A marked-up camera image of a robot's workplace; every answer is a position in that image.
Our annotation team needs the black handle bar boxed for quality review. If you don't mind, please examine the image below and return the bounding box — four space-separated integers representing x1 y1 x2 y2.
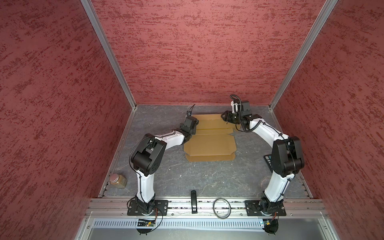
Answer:
191 190 198 214

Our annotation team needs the left circuit board connector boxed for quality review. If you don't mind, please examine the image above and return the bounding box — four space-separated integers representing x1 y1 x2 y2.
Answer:
136 219 157 235

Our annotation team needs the aluminium corner post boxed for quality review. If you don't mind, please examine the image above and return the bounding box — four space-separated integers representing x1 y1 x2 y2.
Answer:
81 0 137 111
269 0 338 111

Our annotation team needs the black cable ring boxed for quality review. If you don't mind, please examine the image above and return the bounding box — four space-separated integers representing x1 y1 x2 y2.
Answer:
212 197 232 219

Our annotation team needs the brown cardboard box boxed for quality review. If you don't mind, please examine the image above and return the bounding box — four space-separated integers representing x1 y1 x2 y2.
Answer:
184 114 237 162

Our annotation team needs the white perforated cable duct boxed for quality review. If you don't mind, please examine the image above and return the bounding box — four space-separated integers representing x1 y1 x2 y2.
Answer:
92 218 264 232

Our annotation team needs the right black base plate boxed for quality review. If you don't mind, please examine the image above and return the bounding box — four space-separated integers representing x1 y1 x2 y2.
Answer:
245 198 287 217

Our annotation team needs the glass spice jar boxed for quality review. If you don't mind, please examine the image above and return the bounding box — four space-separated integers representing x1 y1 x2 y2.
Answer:
109 174 127 189

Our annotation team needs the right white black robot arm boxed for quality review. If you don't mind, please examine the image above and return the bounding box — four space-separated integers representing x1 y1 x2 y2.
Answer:
221 111 305 216

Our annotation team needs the black calculator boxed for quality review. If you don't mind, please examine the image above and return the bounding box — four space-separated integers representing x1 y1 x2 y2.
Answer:
263 155 273 173

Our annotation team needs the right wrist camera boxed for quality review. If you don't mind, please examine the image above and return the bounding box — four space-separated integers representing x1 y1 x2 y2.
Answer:
231 100 252 117

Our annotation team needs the left aluminium corner post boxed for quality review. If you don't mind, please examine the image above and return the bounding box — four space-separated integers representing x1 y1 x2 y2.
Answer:
81 0 137 111

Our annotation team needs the aluminium frame rail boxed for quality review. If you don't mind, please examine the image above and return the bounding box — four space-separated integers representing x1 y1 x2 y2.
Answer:
86 197 329 219

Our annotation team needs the right aluminium corner post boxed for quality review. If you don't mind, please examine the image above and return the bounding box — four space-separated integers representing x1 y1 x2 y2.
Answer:
269 0 338 111

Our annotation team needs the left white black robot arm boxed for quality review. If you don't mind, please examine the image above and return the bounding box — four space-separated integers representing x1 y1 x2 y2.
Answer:
130 116 199 215

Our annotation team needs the right circuit board connector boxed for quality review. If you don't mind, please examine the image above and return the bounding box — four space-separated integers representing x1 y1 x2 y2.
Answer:
263 219 279 235

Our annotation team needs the circuit board connector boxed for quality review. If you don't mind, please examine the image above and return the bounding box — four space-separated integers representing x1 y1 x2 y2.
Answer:
136 219 157 235
263 219 279 235

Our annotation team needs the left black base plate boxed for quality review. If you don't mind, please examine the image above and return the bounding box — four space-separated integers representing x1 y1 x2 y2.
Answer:
127 199 169 217

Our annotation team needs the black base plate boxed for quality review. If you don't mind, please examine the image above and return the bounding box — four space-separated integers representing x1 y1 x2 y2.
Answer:
245 198 287 217
127 199 169 217

